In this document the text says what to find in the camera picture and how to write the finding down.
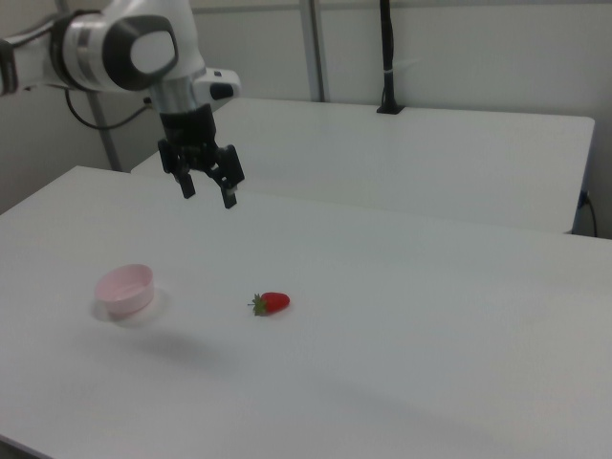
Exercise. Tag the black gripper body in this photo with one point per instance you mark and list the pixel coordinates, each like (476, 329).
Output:
(191, 131)

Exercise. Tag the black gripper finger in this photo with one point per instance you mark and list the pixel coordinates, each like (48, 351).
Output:
(228, 191)
(188, 186)

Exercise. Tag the red toy strawberry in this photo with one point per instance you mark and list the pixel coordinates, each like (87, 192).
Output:
(275, 302)

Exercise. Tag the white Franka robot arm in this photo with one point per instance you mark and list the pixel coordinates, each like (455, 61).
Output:
(95, 48)

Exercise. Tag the pink plastic bowl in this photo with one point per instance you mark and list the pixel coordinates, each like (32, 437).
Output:
(131, 299)

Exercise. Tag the white side table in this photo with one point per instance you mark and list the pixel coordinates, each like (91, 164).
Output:
(406, 158)

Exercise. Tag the grey wall frame post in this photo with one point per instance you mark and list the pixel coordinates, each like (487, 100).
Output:
(107, 143)
(315, 48)

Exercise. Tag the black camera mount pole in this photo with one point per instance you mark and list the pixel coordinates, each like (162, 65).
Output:
(388, 52)

